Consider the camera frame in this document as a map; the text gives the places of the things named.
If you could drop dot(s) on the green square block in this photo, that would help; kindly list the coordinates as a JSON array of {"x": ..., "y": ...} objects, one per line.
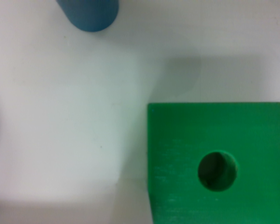
[{"x": 214, "y": 163}]

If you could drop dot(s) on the blue cylinder block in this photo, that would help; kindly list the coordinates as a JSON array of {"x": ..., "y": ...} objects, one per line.
[{"x": 90, "y": 15}]

